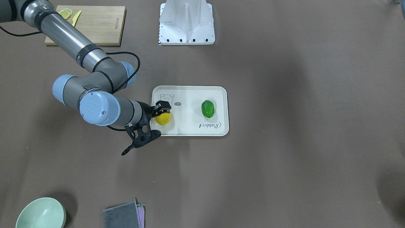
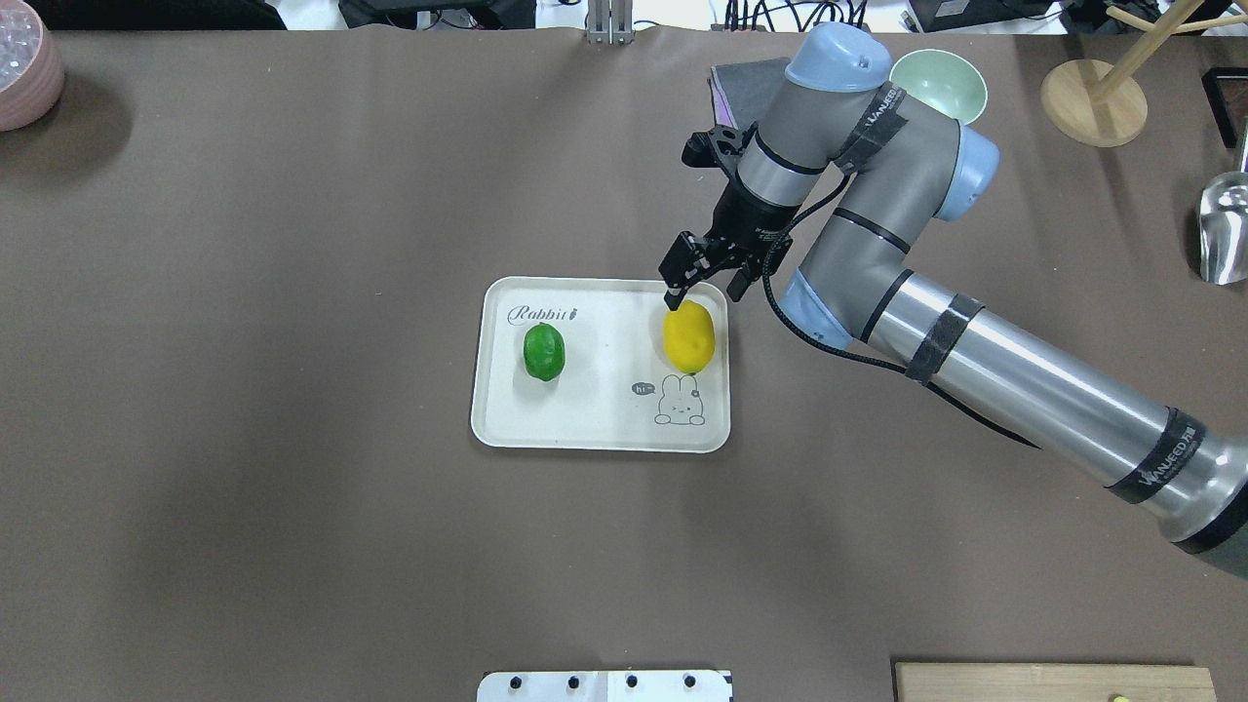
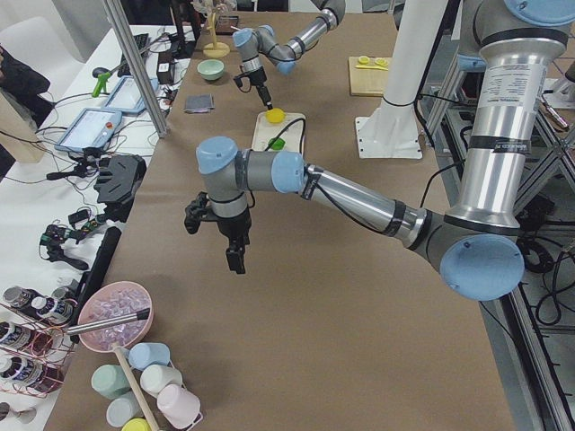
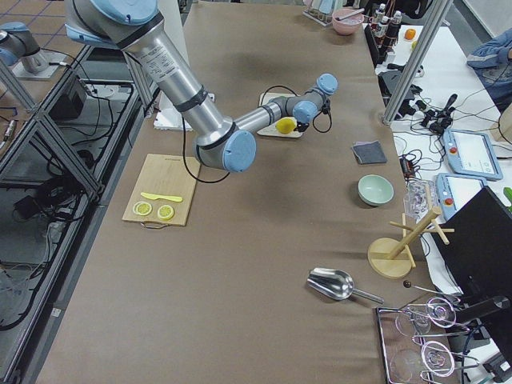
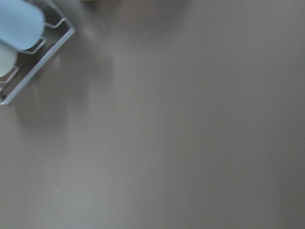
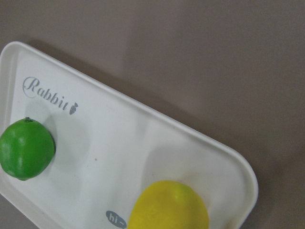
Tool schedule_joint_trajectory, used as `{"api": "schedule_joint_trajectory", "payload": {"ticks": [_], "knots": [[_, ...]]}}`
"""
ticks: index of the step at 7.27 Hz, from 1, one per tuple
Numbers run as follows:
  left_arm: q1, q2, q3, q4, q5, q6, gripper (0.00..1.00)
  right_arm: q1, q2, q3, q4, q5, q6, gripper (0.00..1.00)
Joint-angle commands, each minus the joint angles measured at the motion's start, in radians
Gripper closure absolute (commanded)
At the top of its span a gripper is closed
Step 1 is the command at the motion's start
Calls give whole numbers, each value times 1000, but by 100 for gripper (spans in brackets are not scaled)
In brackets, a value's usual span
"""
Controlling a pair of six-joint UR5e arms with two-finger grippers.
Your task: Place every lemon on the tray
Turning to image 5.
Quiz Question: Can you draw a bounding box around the white cup rack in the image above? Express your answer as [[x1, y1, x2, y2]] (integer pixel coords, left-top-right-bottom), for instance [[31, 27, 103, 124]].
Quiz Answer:
[[0, 0, 75, 105]]

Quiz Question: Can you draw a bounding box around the pale green cup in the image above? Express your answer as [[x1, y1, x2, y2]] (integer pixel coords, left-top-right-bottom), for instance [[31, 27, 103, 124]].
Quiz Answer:
[[0, 42, 17, 77]]

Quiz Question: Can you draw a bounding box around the pale blue cup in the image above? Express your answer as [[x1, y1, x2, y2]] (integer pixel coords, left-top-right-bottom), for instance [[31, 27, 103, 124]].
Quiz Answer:
[[0, 0, 45, 50]]

